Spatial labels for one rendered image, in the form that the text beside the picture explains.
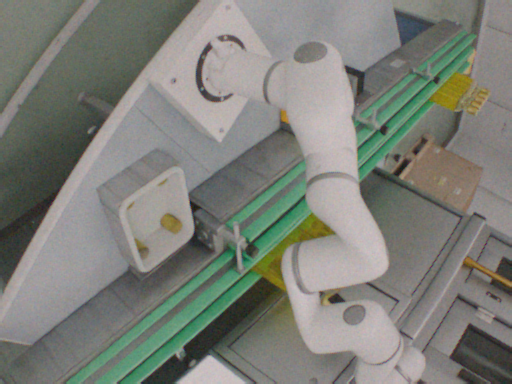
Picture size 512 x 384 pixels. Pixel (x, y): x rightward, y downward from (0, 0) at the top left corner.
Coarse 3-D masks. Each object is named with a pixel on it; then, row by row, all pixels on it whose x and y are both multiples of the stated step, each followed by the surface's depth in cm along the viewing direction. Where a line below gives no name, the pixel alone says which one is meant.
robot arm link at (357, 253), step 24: (312, 192) 68; (336, 192) 65; (336, 216) 64; (360, 216) 63; (312, 240) 71; (336, 240) 67; (360, 240) 62; (384, 240) 66; (312, 264) 68; (336, 264) 66; (360, 264) 64; (384, 264) 64; (312, 288) 69
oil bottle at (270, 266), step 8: (264, 256) 115; (272, 256) 115; (280, 256) 115; (256, 264) 115; (264, 264) 113; (272, 264) 113; (280, 264) 113; (264, 272) 115; (272, 272) 112; (280, 272) 111; (272, 280) 114; (280, 280) 111; (280, 288) 114
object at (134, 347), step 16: (224, 256) 114; (208, 272) 110; (224, 272) 110; (192, 288) 106; (208, 288) 106; (224, 288) 106; (176, 304) 103; (192, 304) 103; (208, 304) 103; (144, 320) 100; (160, 320) 100; (176, 320) 100; (128, 336) 96; (144, 336) 97; (160, 336) 96; (112, 352) 93; (128, 352) 93; (144, 352) 93; (96, 368) 90; (112, 368) 90; (128, 368) 90
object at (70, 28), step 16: (96, 0) 123; (80, 16) 122; (64, 32) 121; (48, 48) 121; (160, 48) 98; (48, 64) 121; (32, 80) 119; (16, 96) 118; (16, 112) 120; (112, 112) 96; (0, 128) 117; (80, 160) 94; (32, 240) 92; (0, 288) 91
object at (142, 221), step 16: (160, 176) 91; (176, 176) 97; (144, 192) 89; (160, 192) 104; (176, 192) 101; (144, 208) 102; (160, 208) 106; (176, 208) 105; (128, 224) 89; (144, 224) 104; (160, 224) 109; (192, 224) 107; (128, 240) 92; (144, 240) 106; (160, 240) 107; (176, 240) 107; (160, 256) 103
